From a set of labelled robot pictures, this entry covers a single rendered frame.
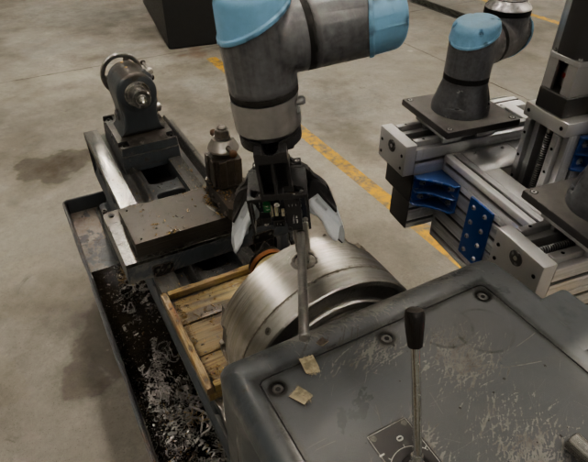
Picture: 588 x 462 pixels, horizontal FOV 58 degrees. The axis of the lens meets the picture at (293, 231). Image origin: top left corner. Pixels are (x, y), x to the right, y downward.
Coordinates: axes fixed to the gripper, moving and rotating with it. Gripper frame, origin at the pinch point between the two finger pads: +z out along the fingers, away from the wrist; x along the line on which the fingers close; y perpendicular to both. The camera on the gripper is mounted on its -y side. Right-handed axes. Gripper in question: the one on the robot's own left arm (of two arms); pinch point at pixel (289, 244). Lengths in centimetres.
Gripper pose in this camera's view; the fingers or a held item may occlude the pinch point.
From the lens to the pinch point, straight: 74.8
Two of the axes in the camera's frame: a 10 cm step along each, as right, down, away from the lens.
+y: 0.3, 6.5, -7.6
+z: 1.1, 7.5, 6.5
